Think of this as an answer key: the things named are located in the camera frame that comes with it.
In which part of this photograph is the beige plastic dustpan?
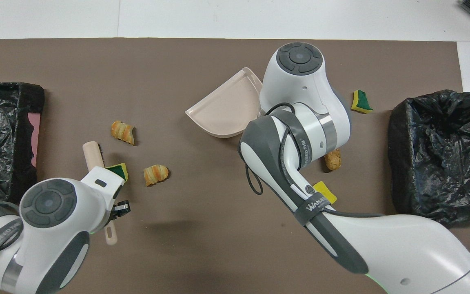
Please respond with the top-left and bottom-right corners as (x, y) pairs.
(185, 67), (263, 139)

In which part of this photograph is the brown table mat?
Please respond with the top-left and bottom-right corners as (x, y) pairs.
(0, 38), (470, 294)

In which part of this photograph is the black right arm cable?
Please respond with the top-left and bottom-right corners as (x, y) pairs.
(238, 102), (384, 217)

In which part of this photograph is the black bag covered bin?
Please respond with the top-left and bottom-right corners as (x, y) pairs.
(387, 89), (470, 229)

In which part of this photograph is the toy croissant piece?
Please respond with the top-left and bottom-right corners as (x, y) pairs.
(111, 120), (135, 146)
(143, 164), (170, 187)

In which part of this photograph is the beige hand brush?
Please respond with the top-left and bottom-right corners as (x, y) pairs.
(82, 141), (118, 245)

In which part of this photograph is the brown bread roll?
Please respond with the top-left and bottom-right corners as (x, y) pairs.
(324, 148), (342, 171)

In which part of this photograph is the green yellow sponge piece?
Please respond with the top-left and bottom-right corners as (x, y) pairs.
(350, 89), (374, 114)
(104, 163), (129, 183)

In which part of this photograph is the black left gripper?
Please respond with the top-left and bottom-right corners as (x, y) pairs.
(112, 199), (132, 218)

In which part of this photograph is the yellow notched sponge piece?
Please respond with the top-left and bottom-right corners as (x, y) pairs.
(313, 181), (338, 205)

